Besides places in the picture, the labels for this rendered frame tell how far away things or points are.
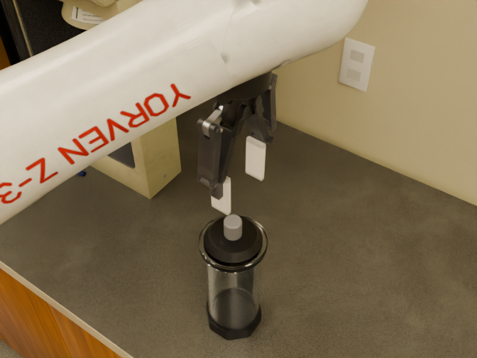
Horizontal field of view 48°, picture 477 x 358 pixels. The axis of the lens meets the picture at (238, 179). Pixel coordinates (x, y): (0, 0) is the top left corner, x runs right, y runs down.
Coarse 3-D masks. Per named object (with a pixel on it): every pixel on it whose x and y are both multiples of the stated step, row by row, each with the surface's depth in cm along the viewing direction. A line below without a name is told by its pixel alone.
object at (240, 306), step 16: (208, 224) 86; (256, 224) 86; (208, 256) 81; (256, 256) 81; (208, 272) 86; (224, 272) 81; (240, 272) 81; (256, 272) 85; (208, 288) 90; (224, 288) 85; (240, 288) 85; (256, 288) 89; (208, 304) 95; (224, 304) 89; (240, 304) 89; (256, 304) 92; (224, 320) 92; (240, 320) 92
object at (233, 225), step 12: (228, 216) 81; (216, 228) 83; (228, 228) 80; (240, 228) 80; (252, 228) 83; (204, 240) 83; (216, 240) 82; (228, 240) 82; (240, 240) 82; (252, 240) 82; (216, 252) 81; (228, 252) 80; (240, 252) 80; (252, 252) 81
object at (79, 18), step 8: (64, 8) 101; (72, 8) 99; (64, 16) 101; (72, 16) 99; (80, 16) 98; (88, 16) 98; (96, 16) 98; (72, 24) 100; (80, 24) 99; (88, 24) 98; (96, 24) 98
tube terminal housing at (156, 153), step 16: (64, 0) 95; (80, 0) 92; (128, 0) 89; (112, 16) 90; (160, 128) 112; (176, 128) 117; (144, 144) 110; (160, 144) 115; (176, 144) 120; (112, 160) 120; (144, 160) 112; (160, 160) 117; (176, 160) 123; (112, 176) 124; (128, 176) 120; (144, 176) 116; (160, 176) 120; (144, 192) 120
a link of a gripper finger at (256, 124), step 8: (256, 104) 66; (256, 112) 68; (248, 120) 71; (256, 120) 70; (264, 120) 71; (248, 128) 74; (256, 128) 72; (264, 128) 73; (264, 136) 74; (272, 136) 75
